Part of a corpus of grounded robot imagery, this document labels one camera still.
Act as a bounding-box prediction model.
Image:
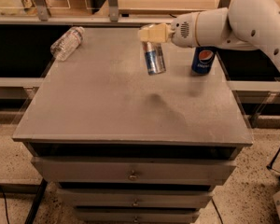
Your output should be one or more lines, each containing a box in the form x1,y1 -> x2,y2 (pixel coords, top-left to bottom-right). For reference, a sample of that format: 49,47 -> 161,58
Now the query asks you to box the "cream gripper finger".
138,23 -> 175,43

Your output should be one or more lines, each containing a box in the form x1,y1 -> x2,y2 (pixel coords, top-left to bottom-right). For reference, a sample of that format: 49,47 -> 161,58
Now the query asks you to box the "metal railing frame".
0,0 -> 234,25

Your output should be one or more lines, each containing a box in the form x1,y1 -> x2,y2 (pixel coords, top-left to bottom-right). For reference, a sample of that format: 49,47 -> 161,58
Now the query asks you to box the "grey drawer cabinet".
14,28 -> 252,224

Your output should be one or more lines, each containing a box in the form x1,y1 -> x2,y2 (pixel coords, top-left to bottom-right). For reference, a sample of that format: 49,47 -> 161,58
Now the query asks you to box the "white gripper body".
171,12 -> 199,48

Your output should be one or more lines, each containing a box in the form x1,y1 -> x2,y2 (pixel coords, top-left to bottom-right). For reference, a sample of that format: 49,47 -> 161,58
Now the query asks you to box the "blue pepsi can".
191,47 -> 217,75

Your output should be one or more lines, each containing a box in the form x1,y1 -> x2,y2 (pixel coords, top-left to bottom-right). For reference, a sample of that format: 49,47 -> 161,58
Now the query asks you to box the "clear plastic water bottle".
50,26 -> 85,61

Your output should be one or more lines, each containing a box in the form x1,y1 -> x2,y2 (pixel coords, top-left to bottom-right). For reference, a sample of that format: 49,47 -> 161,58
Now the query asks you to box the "black floor cable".
0,177 -> 11,224

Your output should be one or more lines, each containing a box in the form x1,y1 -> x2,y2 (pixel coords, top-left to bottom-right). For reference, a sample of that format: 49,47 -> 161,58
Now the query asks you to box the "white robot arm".
138,0 -> 280,72

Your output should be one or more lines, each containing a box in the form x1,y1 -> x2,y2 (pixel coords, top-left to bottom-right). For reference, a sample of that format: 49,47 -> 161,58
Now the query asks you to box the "silver redbull can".
142,42 -> 166,76

